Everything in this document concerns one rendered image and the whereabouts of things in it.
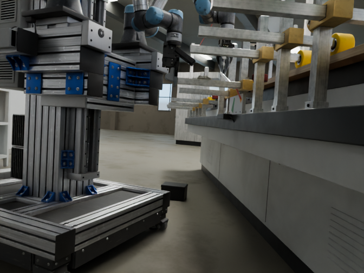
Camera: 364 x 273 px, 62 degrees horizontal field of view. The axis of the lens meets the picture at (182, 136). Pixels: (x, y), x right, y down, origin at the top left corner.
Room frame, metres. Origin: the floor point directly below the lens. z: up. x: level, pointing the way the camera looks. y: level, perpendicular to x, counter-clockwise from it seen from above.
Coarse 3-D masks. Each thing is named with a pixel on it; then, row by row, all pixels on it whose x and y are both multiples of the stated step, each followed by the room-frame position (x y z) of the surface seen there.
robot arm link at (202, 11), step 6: (192, 0) 1.61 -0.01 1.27; (198, 0) 1.55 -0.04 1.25; (204, 0) 1.54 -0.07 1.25; (198, 6) 1.55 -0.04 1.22; (204, 6) 1.54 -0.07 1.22; (210, 6) 1.56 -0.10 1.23; (198, 12) 1.58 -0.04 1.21; (204, 12) 1.56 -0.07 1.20; (210, 12) 1.60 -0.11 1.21; (204, 18) 1.65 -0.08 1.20
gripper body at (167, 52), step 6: (168, 42) 1.49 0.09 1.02; (174, 42) 1.48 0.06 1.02; (168, 48) 1.49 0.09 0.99; (174, 48) 1.50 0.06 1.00; (168, 54) 1.48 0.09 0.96; (174, 54) 1.50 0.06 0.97; (162, 60) 1.47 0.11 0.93; (168, 60) 1.48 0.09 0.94; (174, 60) 1.48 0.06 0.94; (162, 66) 1.54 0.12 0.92; (168, 66) 1.53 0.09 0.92; (174, 66) 1.50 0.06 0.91
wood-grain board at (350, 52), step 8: (352, 48) 0.93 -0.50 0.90; (360, 48) 0.89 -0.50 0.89; (336, 56) 1.01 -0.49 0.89; (344, 56) 0.97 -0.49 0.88; (352, 56) 0.93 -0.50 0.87; (360, 56) 0.92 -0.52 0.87; (336, 64) 1.05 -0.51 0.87; (344, 64) 1.04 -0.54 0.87; (296, 72) 1.29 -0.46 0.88; (304, 72) 1.23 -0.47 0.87; (272, 80) 1.56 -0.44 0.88; (264, 88) 1.82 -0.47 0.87; (224, 96) 2.64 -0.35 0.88; (208, 104) 3.64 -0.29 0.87
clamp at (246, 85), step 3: (240, 81) 1.53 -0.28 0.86; (243, 81) 1.49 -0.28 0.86; (246, 81) 1.50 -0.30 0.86; (249, 81) 1.50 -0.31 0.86; (252, 81) 1.50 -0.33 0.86; (243, 84) 1.49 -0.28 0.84; (246, 84) 1.50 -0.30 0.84; (249, 84) 1.50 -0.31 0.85; (240, 87) 1.53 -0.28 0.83; (243, 87) 1.49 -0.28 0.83; (246, 87) 1.50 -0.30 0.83; (249, 87) 1.50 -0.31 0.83; (240, 90) 1.55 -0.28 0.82; (243, 90) 1.54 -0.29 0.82; (246, 90) 1.53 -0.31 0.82; (249, 90) 1.53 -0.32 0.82
